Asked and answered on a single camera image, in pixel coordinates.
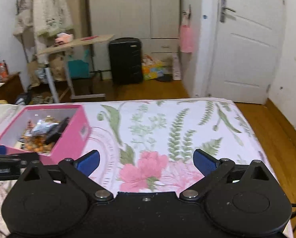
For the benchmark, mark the pink hanging cloth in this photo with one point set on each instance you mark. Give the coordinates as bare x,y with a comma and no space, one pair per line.
186,35

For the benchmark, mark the white rolling side table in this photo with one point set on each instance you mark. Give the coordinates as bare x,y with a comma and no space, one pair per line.
65,50

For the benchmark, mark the mixed nuts clear bag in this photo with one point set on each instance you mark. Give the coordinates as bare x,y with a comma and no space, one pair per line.
36,144

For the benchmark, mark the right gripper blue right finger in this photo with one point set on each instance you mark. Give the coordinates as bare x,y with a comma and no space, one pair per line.
204,162

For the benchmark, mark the silver snack packet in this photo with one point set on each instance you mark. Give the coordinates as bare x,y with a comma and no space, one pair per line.
42,127

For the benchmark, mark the black gold cracker packet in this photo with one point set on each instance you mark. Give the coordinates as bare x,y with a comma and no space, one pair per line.
55,133

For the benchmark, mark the black suitcase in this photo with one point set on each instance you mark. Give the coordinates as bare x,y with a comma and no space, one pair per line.
125,61

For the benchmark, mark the white wardrobe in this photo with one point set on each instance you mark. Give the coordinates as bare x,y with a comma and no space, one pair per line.
154,22

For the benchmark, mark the pink cardboard box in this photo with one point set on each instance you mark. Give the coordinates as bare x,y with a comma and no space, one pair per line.
70,144

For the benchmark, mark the white knitted cardigan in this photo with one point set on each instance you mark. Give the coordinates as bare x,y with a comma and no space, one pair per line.
50,17

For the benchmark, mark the teal bag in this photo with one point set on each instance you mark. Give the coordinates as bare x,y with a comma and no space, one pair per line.
79,68

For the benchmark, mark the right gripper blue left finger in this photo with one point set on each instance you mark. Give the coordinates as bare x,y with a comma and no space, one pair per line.
88,163

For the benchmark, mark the colourful cardboard box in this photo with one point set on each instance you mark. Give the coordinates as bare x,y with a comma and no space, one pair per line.
153,68

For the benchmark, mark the white door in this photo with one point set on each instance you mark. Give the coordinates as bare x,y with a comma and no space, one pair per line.
249,36

